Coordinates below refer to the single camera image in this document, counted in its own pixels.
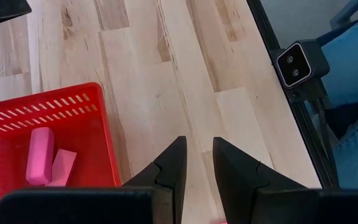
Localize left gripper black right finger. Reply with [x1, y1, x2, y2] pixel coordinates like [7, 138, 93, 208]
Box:
[213, 138, 323, 224]

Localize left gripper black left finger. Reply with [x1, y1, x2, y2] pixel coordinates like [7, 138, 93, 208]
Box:
[121, 136, 188, 224]

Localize red slotted plastic basket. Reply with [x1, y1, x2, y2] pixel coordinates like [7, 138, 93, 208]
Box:
[0, 82, 122, 224]

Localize black camera cable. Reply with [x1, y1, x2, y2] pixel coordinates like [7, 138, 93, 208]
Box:
[314, 98, 338, 187]

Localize black table-level camera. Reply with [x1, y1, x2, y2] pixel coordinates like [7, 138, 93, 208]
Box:
[272, 39, 331, 91]

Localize person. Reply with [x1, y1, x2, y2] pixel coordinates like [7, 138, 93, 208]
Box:
[305, 12, 358, 190]

